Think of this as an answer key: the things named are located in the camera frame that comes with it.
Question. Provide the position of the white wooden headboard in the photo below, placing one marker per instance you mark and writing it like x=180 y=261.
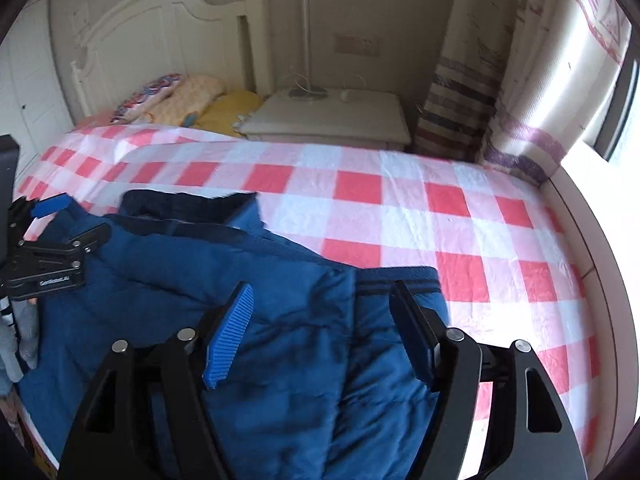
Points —
x=165 y=35

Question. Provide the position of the person's left hand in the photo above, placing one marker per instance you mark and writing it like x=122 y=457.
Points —
x=27 y=335

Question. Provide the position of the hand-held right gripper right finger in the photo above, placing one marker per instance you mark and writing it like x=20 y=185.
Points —
x=415 y=335

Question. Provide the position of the blue padded jacket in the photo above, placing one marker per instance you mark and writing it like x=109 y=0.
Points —
x=280 y=310

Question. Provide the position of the white wardrobe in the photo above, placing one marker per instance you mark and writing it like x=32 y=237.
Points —
x=35 y=90

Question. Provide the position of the patterned pink pillow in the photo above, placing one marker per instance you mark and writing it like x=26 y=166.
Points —
x=192 y=92

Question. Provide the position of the small white oval device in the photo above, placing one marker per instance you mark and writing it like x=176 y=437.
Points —
x=350 y=95

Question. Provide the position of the dark window frame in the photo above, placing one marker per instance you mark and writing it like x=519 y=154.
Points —
x=617 y=115

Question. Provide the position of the striped patterned curtain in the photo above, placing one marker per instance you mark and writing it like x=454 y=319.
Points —
x=460 y=100

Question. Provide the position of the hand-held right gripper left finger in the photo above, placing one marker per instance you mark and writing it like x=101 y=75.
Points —
x=227 y=340

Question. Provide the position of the yellow pillow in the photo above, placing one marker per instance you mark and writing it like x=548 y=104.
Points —
x=230 y=110

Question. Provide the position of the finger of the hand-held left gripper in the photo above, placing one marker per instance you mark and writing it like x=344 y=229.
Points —
x=87 y=240
x=50 y=205

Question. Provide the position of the floral print pillow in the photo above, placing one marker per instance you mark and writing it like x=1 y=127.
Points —
x=145 y=97

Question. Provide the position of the white nightstand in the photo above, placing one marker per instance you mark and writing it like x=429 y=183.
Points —
x=330 y=110

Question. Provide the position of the white desk lamp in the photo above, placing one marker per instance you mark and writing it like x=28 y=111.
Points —
x=305 y=35

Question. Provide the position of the red white checkered bed sheet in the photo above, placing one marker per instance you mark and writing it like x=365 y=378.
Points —
x=400 y=200

